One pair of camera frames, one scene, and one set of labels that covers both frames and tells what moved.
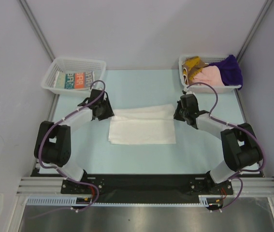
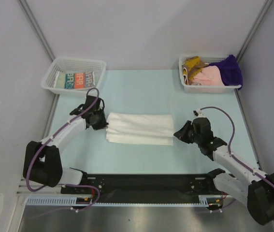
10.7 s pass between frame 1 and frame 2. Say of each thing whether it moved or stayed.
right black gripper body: moved
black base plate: stayed
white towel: moved
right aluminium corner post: stayed
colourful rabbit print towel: stayed
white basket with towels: stayed
